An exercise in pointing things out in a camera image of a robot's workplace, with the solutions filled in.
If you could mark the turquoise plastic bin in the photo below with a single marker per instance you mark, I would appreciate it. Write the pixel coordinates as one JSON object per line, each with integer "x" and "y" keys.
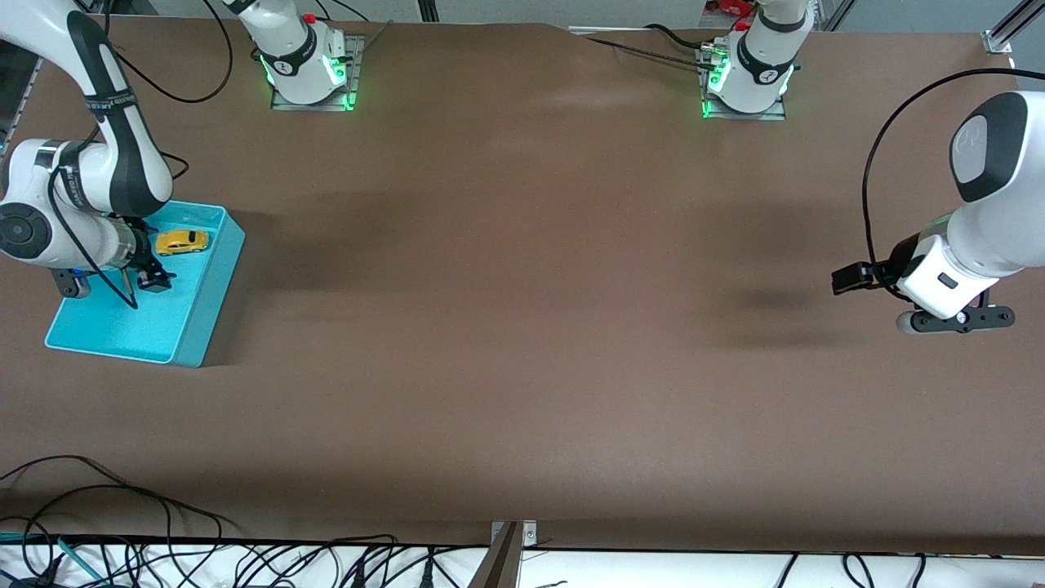
{"x": 155, "y": 327}

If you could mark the silver metal bracket plate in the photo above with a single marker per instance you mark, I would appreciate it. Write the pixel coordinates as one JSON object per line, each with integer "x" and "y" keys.
{"x": 529, "y": 532}

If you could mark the aluminium profile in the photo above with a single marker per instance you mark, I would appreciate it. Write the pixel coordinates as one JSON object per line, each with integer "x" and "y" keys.
{"x": 837, "y": 15}
{"x": 1000, "y": 39}

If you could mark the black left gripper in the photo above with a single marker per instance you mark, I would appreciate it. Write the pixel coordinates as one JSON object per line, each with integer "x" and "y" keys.
{"x": 900, "y": 254}

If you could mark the brown table cover mat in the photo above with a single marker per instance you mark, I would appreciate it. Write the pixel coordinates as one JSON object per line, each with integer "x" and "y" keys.
{"x": 522, "y": 327}

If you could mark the yellow beetle toy car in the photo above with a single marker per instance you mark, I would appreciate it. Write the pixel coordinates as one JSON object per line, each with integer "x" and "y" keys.
{"x": 184, "y": 242}

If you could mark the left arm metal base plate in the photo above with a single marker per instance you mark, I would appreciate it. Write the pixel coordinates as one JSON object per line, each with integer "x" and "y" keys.
{"x": 744, "y": 116}

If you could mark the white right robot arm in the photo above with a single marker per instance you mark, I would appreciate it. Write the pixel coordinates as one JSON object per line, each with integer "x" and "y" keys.
{"x": 28, "y": 171}

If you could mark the red plastic item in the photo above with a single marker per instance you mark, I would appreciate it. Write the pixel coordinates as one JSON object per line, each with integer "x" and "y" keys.
{"x": 731, "y": 7}

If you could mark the gray metal post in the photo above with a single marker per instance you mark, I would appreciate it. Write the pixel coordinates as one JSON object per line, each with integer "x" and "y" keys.
{"x": 500, "y": 563}

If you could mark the black frame post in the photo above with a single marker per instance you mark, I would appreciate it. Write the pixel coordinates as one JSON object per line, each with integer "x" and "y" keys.
{"x": 426, "y": 10}

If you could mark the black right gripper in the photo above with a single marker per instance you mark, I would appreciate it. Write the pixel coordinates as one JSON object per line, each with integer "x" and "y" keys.
{"x": 144, "y": 259}

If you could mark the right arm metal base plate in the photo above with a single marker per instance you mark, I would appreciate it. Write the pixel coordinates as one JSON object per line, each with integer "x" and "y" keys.
{"x": 357, "y": 77}

